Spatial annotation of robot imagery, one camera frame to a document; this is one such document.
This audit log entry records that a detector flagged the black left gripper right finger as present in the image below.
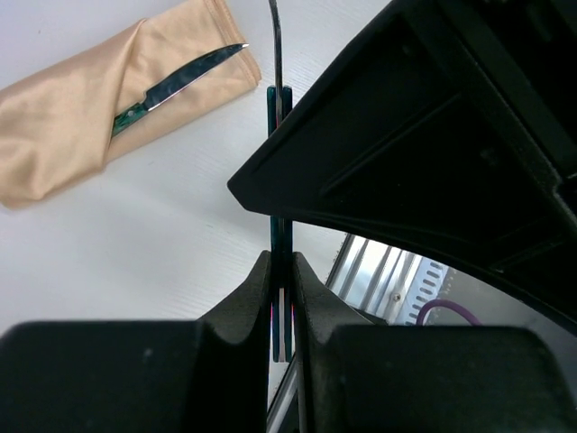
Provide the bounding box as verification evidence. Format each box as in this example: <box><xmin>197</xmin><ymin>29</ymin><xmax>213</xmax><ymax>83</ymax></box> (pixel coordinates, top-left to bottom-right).
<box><xmin>291</xmin><ymin>253</ymin><xmax>576</xmax><ymax>432</ymax></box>

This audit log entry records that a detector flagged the aluminium frame rail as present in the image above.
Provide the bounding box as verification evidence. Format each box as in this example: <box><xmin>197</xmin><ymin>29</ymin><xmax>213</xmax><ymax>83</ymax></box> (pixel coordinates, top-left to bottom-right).
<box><xmin>265</xmin><ymin>232</ymin><xmax>420</xmax><ymax>433</ymax></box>

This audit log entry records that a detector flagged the green handled knife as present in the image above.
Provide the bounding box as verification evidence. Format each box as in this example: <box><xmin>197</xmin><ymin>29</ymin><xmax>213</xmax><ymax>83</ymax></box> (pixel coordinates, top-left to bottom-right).
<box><xmin>111</xmin><ymin>42</ymin><xmax>249</xmax><ymax>138</ymax></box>

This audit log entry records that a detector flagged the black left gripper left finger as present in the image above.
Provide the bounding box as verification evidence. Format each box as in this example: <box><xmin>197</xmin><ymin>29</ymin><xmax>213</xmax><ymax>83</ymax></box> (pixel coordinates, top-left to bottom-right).
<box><xmin>1</xmin><ymin>252</ymin><xmax>271</xmax><ymax>432</ymax></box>

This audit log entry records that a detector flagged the white slotted cable duct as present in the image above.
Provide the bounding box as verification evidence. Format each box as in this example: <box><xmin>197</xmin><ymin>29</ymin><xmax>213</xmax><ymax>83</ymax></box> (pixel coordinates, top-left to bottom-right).
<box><xmin>398</xmin><ymin>258</ymin><xmax>448</xmax><ymax>325</ymax></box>

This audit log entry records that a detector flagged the peach satin napkin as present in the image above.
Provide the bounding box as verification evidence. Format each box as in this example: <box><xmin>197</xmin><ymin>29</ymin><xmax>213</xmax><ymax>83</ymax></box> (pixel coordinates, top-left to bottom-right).
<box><xmin>1</xmin><ymin>1</ymin><xmax>261</xmax><ymax>207</ymax></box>

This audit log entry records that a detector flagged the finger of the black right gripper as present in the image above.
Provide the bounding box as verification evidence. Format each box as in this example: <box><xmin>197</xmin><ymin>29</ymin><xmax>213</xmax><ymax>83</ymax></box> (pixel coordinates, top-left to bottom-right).
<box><xmin>228</xmin><ymin>1</ymin><xmax>576</xmax><ymax>325</ymax></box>

